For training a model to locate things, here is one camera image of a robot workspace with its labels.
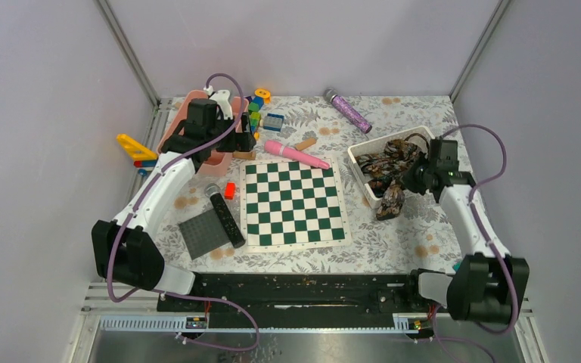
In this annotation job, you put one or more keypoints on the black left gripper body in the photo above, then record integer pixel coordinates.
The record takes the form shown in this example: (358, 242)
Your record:
(235, 141)

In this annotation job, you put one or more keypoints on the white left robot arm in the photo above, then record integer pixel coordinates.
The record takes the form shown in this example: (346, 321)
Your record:
(124, 247)

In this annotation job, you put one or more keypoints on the green white chessboard mat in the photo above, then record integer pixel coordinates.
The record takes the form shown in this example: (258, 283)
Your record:
(286, 205)

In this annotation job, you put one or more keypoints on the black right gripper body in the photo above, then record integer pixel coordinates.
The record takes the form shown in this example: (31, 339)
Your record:
(416, 177)

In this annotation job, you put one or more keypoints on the blue grey lego brick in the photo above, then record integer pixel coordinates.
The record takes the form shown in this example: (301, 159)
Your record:
(273, 122)

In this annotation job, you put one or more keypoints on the grey lego baseplate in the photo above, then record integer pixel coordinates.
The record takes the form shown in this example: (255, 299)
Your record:
(203, 233)

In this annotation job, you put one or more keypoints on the wooden arch block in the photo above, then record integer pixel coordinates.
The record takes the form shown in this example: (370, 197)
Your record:
(243, 155)

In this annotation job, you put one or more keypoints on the small red block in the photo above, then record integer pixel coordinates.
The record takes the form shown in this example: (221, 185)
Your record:
(230, 191)

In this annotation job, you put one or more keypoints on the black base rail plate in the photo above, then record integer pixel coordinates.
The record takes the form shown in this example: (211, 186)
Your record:
(303, 301)

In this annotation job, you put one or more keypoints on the colourful lego block vehicle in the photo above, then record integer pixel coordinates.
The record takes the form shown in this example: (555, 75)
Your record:
(261, 97)

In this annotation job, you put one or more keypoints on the white perforated plastic basket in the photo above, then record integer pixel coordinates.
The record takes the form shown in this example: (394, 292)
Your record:
(420, 135)

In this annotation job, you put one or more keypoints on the purple glitter microphone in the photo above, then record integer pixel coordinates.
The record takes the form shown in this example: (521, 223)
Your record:
(347, 110)

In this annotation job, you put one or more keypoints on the black microphone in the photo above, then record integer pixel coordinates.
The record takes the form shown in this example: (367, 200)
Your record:
(226, 219)

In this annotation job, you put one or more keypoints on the brown floral patterned tie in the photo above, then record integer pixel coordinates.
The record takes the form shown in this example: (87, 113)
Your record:
(386, 169)

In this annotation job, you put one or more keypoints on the wooden rectangular block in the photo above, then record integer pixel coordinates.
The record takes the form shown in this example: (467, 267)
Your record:
(305, 144)

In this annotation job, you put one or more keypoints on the yellow toy crane car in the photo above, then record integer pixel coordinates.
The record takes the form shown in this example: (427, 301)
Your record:
(143, 159)

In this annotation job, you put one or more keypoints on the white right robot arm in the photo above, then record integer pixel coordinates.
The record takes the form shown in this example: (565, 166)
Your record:
(489, 285)

